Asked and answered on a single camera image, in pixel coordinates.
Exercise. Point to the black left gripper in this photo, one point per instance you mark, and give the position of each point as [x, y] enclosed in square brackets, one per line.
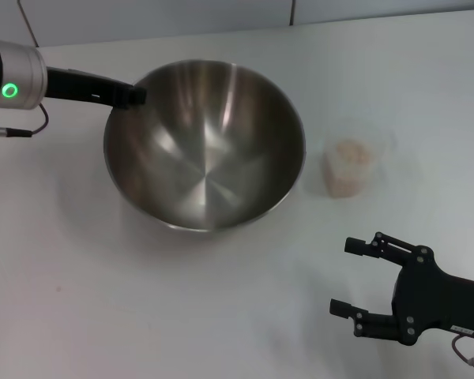
[79, 88]

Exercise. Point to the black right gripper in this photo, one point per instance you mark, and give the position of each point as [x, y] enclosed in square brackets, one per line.
[426, 300]

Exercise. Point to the large stainless steel mixing bowl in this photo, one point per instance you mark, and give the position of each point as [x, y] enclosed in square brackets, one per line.
[205, 158]

